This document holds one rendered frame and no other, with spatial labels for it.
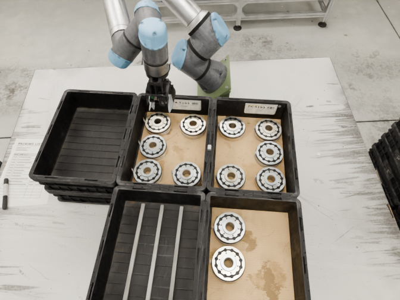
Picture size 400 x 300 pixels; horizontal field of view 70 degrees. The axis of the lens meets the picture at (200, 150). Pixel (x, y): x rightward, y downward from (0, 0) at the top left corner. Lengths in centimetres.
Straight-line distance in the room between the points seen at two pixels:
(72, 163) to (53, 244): 31
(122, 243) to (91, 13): 277
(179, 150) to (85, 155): 37
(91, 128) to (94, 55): 171
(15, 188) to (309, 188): 121
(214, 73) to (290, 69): 51
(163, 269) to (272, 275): 34
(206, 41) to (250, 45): 170
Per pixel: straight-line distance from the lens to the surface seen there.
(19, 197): 139
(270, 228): 102
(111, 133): 122
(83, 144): 123
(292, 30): 312
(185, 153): 111
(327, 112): 150
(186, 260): 97
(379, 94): 279
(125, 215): 104
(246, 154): 112
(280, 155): 111
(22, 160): 147
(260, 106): 116
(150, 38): 80
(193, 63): 122
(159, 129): 115
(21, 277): 127
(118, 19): 104
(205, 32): 117
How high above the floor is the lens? 179
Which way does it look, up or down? 59 degrees down
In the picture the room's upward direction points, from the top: 2 degrees counter-clockwise
